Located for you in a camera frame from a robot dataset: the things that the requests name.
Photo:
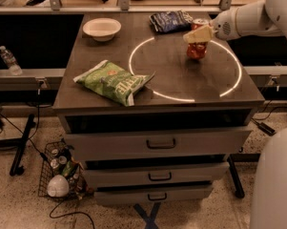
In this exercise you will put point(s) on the green jalapeno chip bag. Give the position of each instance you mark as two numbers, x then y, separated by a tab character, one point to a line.
111	81

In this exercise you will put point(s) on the grey drawer cabinet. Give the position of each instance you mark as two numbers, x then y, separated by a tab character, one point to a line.
214	92

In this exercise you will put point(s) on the white round object in basket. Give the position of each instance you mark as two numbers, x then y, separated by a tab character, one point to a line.
58	187

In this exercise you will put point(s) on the black power adapter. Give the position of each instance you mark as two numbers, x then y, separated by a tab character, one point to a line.
266	129

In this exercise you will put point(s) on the clear plastic water bottle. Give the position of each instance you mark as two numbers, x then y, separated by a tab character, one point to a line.
10	61

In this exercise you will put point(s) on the red coke can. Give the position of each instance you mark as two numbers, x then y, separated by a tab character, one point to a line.
197	51

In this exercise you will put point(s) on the white bowl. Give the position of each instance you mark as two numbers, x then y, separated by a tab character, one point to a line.
102	29

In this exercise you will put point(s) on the black wire basket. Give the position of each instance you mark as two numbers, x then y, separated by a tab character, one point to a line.
57	155

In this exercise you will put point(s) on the black table leg stand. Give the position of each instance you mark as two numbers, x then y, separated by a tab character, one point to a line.
16	168

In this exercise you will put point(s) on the blue chip bag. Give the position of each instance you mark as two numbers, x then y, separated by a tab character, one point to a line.
169	21

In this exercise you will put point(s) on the bottom drawer with handle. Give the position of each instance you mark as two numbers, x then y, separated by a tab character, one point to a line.
154	194

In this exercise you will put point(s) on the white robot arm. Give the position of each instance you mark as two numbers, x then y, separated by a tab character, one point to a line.
262	18

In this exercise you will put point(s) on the top drawer with handle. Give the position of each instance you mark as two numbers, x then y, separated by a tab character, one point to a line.
151	144

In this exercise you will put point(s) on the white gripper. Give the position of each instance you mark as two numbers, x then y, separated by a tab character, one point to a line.
224	25

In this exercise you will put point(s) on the green can in basket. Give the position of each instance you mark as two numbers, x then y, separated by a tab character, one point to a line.
69	169

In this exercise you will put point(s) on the middle drawer with handle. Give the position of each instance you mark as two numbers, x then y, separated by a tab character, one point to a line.
155	175

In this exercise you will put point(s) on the drawer with handle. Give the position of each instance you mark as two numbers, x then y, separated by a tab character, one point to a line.
155	175
151	144
154	194

